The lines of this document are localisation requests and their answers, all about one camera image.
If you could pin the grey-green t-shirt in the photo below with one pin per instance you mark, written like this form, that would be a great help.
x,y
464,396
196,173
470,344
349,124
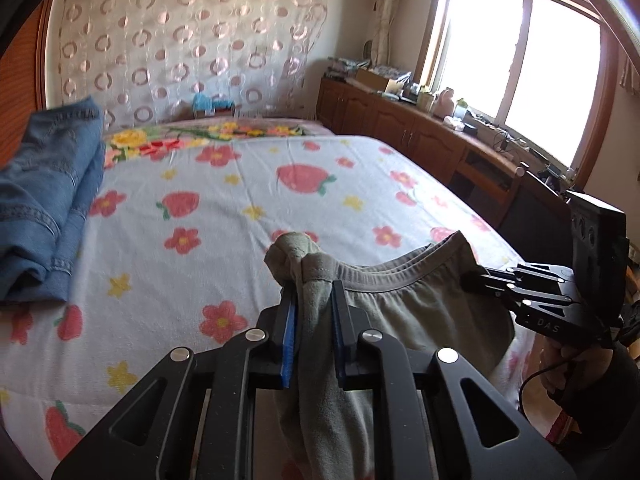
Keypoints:
x,y
400,320

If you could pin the folded blue jeans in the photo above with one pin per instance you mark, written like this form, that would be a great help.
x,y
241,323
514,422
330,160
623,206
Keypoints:
x,y
40,200

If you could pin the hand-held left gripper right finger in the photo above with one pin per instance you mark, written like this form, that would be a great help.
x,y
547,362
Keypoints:
x,y
340,340

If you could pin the blue cloth bundle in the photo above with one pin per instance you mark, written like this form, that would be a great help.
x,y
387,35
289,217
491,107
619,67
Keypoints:
x,y
205,102

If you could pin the person's right hand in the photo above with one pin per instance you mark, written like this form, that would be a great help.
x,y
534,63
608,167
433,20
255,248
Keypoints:
x,y
555,355

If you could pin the white floral bedsheet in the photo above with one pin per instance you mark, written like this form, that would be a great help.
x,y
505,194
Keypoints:
x,y
200,200

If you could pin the pink figurine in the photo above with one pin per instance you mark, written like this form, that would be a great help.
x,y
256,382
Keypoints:
x,y
445,100

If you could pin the yellow flowered blanket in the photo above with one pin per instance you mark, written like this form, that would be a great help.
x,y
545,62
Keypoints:
x,y
200,137

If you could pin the wooden-framed window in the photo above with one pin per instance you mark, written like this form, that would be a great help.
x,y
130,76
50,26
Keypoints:
x,y
475,50

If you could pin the dark chair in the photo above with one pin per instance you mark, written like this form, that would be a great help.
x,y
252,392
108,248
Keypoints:
x,y
535,215

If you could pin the person's right forearm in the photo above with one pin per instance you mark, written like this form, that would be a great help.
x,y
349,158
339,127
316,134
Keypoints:
x,y
600,410

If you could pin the beige window curtain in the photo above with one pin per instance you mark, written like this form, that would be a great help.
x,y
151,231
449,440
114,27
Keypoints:
x,y
387,10

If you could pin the small potted plant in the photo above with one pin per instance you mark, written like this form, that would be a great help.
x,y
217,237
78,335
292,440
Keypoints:
x,y
461,107

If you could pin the sheer circle-patterned curtain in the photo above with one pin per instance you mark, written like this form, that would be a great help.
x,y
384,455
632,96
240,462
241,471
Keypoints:
x,y
190,35

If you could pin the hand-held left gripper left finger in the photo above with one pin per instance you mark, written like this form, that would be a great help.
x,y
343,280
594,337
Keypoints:
x,y
289,350

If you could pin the long wooden cabinet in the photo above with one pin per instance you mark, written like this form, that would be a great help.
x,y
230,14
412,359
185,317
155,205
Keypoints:
x,y
400,130

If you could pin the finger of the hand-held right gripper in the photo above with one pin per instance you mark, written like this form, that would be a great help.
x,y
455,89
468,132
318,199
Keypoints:
x,y
500,290
545,274

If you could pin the cardboard box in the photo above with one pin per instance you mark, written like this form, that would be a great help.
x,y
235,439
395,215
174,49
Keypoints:
x,y
372,79

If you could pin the orange wooden wardrobe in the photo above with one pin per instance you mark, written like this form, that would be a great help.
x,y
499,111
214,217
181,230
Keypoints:
x,y
22,85

